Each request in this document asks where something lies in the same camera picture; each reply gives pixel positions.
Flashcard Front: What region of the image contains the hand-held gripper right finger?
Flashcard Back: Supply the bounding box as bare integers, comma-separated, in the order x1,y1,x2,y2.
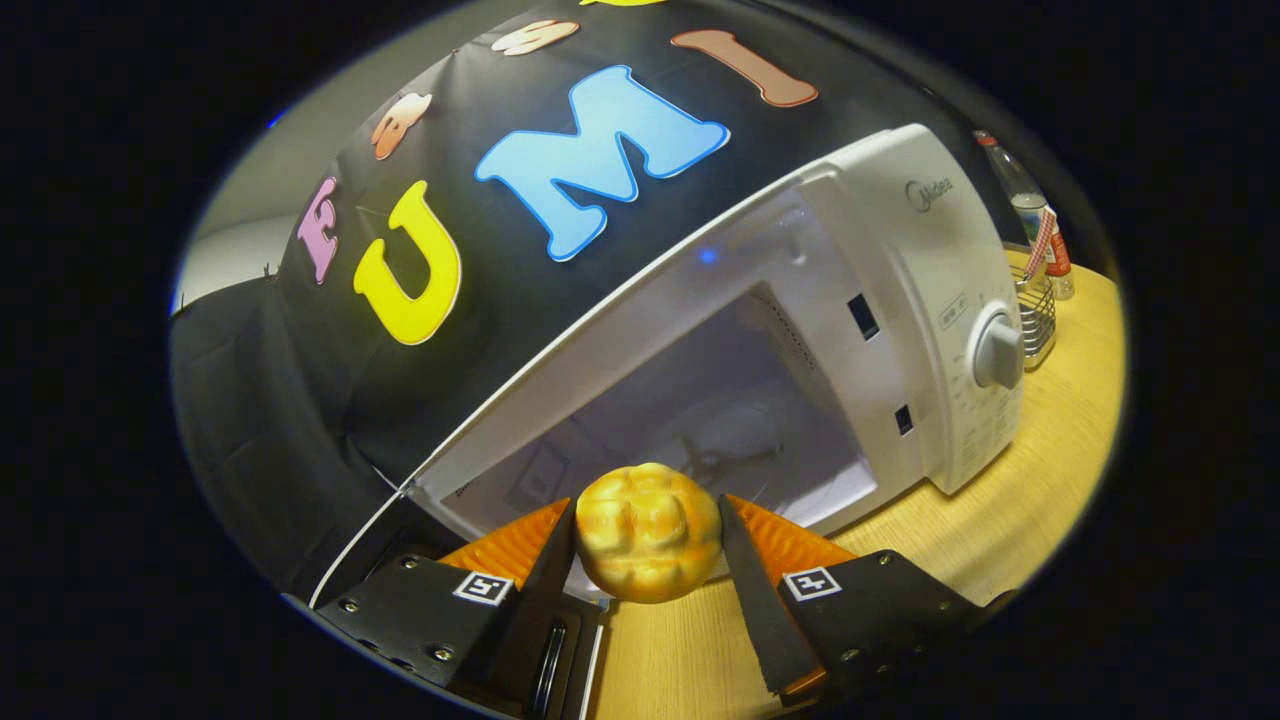
717,493,1019,709

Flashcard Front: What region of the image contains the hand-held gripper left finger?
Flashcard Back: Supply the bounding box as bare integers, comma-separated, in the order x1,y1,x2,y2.
313,497,579,693

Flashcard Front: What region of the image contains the golden bread bun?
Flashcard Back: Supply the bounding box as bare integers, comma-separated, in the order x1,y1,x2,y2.
574,462,723,605

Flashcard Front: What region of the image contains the white microwave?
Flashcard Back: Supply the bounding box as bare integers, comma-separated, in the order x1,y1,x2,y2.
310,123,1026,720

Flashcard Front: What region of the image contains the wire mesh basket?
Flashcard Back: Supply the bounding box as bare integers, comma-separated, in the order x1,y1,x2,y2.
1005,240,1059,371

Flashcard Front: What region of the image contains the red white striped straw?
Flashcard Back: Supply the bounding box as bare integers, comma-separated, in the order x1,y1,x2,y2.
1022,205,1059,283

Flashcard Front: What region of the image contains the clear plastic water bottle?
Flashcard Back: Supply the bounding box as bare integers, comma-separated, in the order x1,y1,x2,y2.
975,130,1076,301

